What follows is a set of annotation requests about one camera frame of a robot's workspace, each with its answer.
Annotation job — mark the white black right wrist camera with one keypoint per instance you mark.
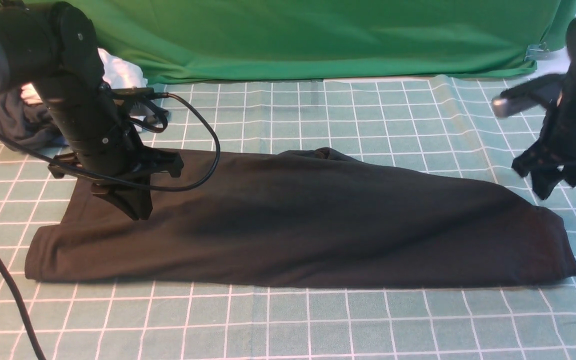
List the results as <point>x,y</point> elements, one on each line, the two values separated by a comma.
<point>542,91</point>

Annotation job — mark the dark gray crumpled garment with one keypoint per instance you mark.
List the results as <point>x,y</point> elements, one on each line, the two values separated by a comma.
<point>31,126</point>

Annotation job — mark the green backdrop cloth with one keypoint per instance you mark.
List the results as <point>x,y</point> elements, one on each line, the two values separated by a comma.
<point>182,41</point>

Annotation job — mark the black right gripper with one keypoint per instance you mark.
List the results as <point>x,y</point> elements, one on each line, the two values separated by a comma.
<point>555,147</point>

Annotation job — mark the green checkered tablecloth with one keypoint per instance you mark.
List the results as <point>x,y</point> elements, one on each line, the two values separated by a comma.
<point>437,125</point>

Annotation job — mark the silver binder clip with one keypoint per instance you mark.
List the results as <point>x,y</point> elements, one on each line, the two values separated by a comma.
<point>537,52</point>

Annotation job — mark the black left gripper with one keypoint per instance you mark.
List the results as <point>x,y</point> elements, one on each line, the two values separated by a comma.
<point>123,174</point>

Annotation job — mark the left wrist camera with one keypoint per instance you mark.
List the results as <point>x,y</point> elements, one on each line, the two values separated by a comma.
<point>136,105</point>

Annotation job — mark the white crumpled shirt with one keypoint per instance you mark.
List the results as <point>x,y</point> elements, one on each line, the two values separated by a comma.
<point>118,73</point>

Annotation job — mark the dark gray long-sleeved shirt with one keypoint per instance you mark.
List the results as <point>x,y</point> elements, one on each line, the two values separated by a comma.
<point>314,219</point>

